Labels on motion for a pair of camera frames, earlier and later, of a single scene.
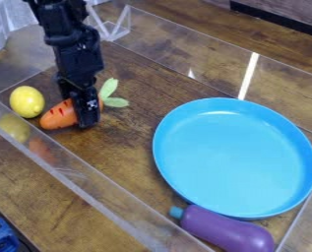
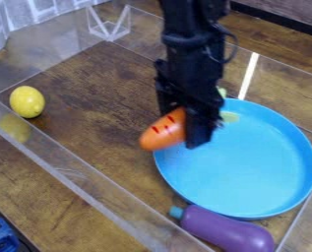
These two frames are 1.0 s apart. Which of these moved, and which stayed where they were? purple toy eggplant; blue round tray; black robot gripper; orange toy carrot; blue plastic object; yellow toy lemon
Moved: black robot gripper; orange toy carrot
Stayed: blue plastic object; yellow toy lemon; purple toy eggplant; blue round tray
